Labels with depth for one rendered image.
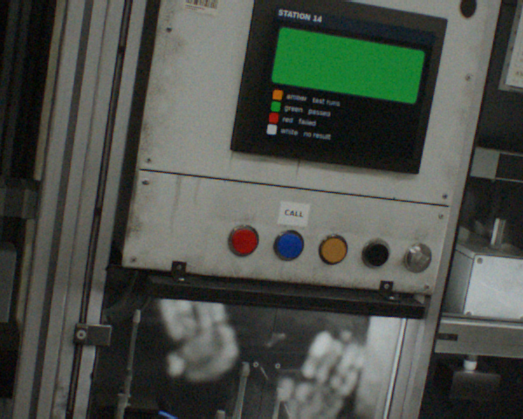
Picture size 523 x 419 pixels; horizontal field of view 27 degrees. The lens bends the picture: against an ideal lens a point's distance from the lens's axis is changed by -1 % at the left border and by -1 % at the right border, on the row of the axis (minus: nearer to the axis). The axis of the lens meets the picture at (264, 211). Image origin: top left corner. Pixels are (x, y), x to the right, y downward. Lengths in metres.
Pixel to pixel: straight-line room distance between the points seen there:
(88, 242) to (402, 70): 0.44
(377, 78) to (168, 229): 0.31
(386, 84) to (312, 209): 0.18
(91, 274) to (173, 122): 0.21
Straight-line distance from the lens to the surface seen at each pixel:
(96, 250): 1.36
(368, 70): 1.37
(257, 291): 1.36
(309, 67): 1.35
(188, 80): 1.33
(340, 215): 1.42
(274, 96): 1.34
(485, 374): 1.80
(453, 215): 1.49
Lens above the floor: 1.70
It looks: 10 degrees down
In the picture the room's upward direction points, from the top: 10 degrees clockwise
